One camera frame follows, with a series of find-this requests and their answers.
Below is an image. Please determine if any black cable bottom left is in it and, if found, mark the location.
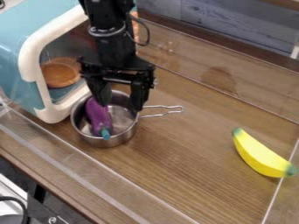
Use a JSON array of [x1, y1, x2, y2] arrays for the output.
[[0, 195, 31, 224]]

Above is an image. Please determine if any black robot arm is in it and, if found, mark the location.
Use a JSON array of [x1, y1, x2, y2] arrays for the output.
[[79, 0, 155, 111]]

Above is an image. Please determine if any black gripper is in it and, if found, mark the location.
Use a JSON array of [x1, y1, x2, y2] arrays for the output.
[[79, 27, 155, 111]]

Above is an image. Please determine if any purple toy eggplant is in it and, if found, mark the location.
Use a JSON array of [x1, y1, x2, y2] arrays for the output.
[[86, 97, 114, 140]]

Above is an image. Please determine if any yellow toy banana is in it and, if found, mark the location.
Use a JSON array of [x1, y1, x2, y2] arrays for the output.
[[233, 128, 299, 178]]

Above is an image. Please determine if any silver pot with wire handle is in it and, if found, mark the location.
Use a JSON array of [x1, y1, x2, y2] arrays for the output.
[[70, 90, 183, 148]]

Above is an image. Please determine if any blue toy microwave oven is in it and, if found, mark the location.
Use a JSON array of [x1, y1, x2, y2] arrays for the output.
[[0, 0, 95, 123]]

